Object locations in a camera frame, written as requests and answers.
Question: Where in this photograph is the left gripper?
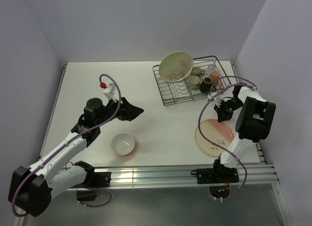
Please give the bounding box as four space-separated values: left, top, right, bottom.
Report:
96 96 143 127

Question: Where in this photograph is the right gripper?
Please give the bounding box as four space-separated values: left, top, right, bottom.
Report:
214 97 243 122

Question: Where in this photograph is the pink and cream plate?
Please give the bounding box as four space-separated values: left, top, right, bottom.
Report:
195 119 235 157

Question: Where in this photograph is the white bowl orange outside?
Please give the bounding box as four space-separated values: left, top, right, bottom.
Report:
110 133 135 156

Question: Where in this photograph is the orange mug white inside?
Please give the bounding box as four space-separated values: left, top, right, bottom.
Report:
209 70 223 87

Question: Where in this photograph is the small beige speckled cup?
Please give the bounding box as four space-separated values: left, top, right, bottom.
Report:
188 75 200 89

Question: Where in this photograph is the grey-green ceramic cup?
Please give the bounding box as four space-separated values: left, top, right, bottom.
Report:
191 66 205 77

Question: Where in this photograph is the green and cream plate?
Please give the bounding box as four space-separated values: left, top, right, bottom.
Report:
158 52 194 82

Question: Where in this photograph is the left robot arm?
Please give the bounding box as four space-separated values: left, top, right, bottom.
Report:
8 97 144 217

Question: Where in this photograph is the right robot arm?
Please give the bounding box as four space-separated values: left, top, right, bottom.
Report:
211 86 276 182

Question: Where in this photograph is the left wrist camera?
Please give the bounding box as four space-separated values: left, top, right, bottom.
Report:
99 82 117 102

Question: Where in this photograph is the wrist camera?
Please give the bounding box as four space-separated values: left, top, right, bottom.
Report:
207 92 217 100
99 82 117 102

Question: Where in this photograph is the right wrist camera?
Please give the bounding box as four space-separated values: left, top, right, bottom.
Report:
207 92 217 100

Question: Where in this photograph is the black wire dish rack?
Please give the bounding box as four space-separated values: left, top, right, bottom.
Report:
153 56 236 106

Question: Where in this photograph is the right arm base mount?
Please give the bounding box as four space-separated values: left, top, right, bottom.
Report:
191 168 239 199

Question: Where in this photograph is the aluminium frame rail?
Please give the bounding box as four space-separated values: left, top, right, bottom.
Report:
95 163 279 189

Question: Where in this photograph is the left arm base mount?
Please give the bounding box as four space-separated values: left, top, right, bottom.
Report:
76 171 113 207

